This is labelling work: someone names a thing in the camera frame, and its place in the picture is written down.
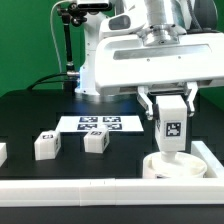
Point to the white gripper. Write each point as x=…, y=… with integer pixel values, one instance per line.
x=123, y=63

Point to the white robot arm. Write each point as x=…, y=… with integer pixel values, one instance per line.
x=165, y=22

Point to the white AprilTag base sheet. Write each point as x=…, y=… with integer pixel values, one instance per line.
x=72, y=124

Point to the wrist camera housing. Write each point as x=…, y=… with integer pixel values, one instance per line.
x=122, y=23

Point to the white U-shaped barrier frame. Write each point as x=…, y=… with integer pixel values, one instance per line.
x=117, y=192

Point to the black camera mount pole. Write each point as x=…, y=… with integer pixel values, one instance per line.
x=71, y=15

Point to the rear camera on pole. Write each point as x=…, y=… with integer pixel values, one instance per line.
x=93, y=4

